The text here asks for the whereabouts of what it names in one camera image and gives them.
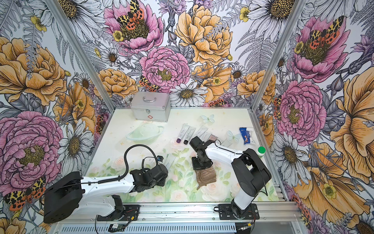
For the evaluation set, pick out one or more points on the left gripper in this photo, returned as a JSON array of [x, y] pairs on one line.
[[160, 182]]

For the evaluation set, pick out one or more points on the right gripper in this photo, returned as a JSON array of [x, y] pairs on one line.
[[195, 166]]

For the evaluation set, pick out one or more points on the metallic pink toothpaste tube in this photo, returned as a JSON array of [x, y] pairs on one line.
[[213, 137]]

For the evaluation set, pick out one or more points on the purple cap toothpaste tube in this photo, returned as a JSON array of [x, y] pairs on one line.
[[201, 131], [182, 133]]

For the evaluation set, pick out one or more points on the pink cap toothpaste tube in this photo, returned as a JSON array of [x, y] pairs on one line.
[[207, 135]]

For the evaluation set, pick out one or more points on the dark green cap toothpaste tube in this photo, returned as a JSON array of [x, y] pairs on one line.
[[168, 161]]

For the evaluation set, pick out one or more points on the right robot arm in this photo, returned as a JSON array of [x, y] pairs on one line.
[[251, 173]]

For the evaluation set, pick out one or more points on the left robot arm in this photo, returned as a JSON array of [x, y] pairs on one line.
[[77, 197]]

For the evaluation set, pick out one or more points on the blue bandage packet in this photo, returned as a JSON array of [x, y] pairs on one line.
[[246, 133]]

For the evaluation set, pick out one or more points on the green cap white bottle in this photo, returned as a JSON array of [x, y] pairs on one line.
[[261, 151]]

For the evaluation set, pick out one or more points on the silver metal first-aid case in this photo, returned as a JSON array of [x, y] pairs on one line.
[[151, 106]]

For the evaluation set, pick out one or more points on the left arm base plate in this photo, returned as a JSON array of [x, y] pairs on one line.
[[122, 213]]

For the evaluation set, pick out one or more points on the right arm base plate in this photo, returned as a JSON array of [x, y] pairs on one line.
[[233, 212]]

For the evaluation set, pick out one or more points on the aluminium front rail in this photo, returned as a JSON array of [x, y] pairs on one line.
[[192, 218]]

